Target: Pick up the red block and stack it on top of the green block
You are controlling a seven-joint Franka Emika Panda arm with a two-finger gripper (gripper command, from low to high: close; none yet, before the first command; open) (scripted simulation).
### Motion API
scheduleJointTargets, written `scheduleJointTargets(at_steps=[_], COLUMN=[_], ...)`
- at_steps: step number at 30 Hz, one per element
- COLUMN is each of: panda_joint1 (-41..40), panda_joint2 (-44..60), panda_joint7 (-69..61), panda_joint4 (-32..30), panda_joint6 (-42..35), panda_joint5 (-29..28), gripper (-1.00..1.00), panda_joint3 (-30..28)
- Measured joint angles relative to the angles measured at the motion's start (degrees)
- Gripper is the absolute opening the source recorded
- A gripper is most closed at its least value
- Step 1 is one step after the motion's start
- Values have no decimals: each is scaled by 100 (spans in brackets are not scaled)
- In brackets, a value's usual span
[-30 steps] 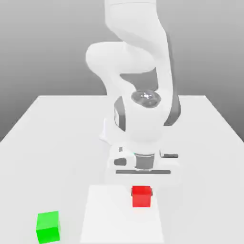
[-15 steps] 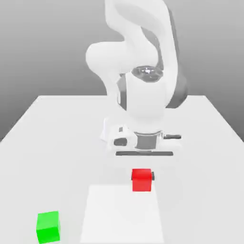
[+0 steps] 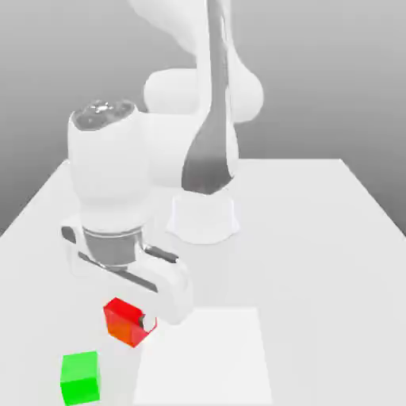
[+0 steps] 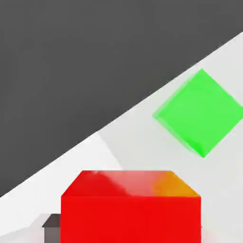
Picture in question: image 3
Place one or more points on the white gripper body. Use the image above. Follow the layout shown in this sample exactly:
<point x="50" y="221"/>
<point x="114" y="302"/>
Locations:
<point x="168" y="285"/>

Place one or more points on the small red cube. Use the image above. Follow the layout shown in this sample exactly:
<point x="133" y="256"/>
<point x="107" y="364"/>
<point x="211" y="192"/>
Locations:
<point x="122" y="323"/>

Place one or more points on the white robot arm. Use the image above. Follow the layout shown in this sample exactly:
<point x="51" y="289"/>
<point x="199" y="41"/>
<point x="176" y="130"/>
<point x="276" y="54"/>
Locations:
<point x="111" y="177"/>

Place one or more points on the small green cube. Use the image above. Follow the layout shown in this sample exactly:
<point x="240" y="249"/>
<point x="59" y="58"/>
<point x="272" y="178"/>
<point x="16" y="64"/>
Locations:
<point x="80" y="377"/>

